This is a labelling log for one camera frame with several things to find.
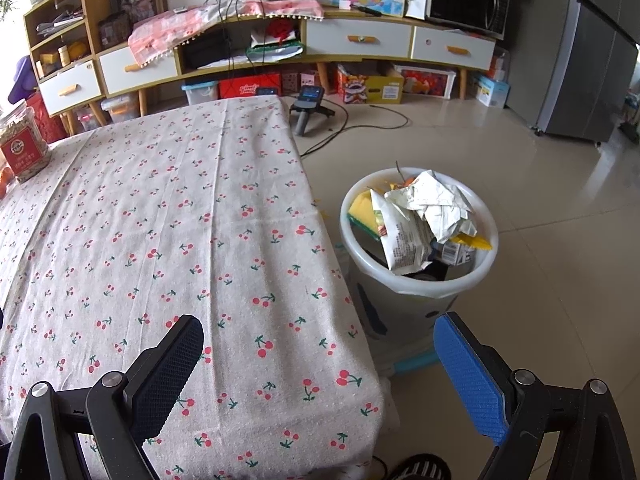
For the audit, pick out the white patterned plastic bin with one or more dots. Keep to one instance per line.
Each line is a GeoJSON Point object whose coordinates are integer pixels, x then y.
{"type": "Point", "coordinates": [400, 310]}

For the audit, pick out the white printed snack packet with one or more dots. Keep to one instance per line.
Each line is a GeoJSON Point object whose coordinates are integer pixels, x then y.
{"type": "Point", "coordinates": [400, 245]}

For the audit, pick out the cherry print tablecloth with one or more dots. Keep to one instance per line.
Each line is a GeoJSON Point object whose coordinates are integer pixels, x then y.
{"type": "Point", "coordinates": [175, 235]}

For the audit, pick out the lion print cardboard box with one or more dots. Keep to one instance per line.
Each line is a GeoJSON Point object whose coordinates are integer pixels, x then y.
{"type": "Point", "coordinates": [360, 85]}

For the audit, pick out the red gift box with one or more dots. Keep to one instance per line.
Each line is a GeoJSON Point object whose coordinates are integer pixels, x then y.
{"type": "Point", "coordinates": [250, 87]}

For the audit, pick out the dark patterned storage box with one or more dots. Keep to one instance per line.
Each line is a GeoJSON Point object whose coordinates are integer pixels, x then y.
{"type": "Point", "coordinates": [115, 29]}

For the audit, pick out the blue white carton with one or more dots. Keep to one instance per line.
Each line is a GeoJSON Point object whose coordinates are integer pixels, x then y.
{"type": "Point", "coordinates": [490, 91]}

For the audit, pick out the white milk carton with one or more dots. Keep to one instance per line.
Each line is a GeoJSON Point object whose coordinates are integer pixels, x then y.
{"type": "Point", "coordinates": [457, 254]}

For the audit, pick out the small patterned gift box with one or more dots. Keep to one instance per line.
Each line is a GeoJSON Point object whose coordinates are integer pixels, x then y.
{"type": "Point", "coordinates": [300, 81]}

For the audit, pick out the purple cloth bag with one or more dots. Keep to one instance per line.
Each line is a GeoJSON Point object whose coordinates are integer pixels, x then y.
{"type": "Point", "coordinates": [22, 80]}

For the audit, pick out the blue lid storage box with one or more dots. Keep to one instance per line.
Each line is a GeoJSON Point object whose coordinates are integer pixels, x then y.
{"type": "Point", "coordinates": [200, 92]}

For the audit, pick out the green white plastic bag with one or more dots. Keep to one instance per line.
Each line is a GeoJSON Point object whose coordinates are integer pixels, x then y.
{"type": "Point", "coordinates": [272, 50]}

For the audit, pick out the black slim tool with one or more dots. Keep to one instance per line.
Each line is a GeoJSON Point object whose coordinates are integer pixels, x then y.
{"type": "Point", "coordinates": [367, 10]}

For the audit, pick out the wooden white tv cabinet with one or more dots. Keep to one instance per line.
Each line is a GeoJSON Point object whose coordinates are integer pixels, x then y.
{"type": "Point", "coordinates": [390, 19]}

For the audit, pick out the grey refrigerator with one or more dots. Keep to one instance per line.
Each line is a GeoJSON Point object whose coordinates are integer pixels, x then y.
{"type": "Point", "coordinates": [585, 60]}

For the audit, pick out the red label plastic jar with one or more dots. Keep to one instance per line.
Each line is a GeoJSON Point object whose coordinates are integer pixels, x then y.
{"type": "Point", "coordinates": [22, 147]}

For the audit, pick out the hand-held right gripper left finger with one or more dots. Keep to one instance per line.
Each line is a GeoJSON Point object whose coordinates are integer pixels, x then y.
{"type": "Point", "coordinates": [165, 375]}

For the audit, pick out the clear plastic storage box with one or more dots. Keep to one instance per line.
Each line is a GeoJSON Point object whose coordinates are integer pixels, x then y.
{"type": "Point", "coordinates": [120, 109]}

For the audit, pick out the tangerine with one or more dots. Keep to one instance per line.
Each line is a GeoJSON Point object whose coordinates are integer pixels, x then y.
{"type": "Point", "coordinates": [5, 179]}

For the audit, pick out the yellow package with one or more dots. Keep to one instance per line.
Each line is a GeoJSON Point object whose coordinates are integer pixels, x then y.
{"type": "Point", "coordinates": [77, 51]}

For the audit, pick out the red crate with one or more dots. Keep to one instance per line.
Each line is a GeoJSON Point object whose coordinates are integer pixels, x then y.
{"type": "Point", "coordinates": [47, 117]}

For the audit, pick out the red cloth ornament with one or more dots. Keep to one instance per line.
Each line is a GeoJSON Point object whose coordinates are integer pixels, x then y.
{"type": "Point", "coordinates": [282, 27]}

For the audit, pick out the black microwave oven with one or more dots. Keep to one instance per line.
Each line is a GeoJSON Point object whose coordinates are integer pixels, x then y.
{"type": "Point", "coordinates": [465, 2]}

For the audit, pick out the black device on tripod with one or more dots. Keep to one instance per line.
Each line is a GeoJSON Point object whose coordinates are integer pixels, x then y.
{"type": "Point", "coordinates": [309, 96]}

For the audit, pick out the wooden shelf unit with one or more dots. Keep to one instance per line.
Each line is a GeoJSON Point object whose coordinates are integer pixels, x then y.
{"type": "Point", "coordinates": [95, 0]}

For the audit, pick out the yellow sponge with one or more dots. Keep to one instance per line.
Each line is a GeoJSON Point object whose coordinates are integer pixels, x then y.
{"type": "Point", "coordinates": [361, 209]}

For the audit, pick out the white foil wrapper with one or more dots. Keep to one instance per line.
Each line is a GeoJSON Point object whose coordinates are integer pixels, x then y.
{"type": "Point", "coordinates": [435, 200]}

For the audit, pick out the red white storage box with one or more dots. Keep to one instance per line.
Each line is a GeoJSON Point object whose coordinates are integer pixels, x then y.
{"type": "Point", "coordinates": [425, 82]}

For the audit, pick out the pink checked cloth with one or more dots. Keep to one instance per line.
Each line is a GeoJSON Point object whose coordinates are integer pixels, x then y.
{"type": "Point", "coordinates": [165, 27]}

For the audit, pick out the broom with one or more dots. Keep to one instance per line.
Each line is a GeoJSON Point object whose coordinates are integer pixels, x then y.
{"type": "Point", "coordinates": [631, 132]}

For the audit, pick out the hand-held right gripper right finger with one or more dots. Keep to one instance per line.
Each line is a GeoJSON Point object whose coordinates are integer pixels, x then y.
{"type": "Point", "coordinates": [465, 375]}

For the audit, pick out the white cabinet drawer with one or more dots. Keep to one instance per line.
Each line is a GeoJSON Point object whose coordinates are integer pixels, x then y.
{"type": "Point", "coordinates": [435, 47]}
{"type": "Point", "coordinates": [70, 85]}
{"type": "Point", "coordinates": [145, 67]}
{"type": "Point", "coordinates": [335, 35]}

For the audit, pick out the striped slipper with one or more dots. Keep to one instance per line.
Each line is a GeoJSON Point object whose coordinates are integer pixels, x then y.
{"type": "Point", "coordinates": [420, 467]}

